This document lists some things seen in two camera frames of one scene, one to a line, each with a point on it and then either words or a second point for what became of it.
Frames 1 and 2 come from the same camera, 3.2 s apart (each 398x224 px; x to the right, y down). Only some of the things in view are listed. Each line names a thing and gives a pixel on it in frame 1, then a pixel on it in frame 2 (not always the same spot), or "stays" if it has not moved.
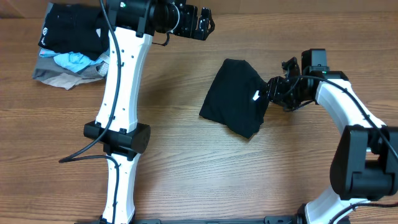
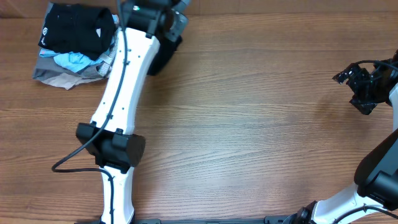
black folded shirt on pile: x=76 y=27 stays
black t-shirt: x=238 y=98 to x=167 y=49
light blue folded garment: x=74 y=61 stays
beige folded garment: x=66 y=81 stays
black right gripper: x=273 y=87 to x=366 y=106
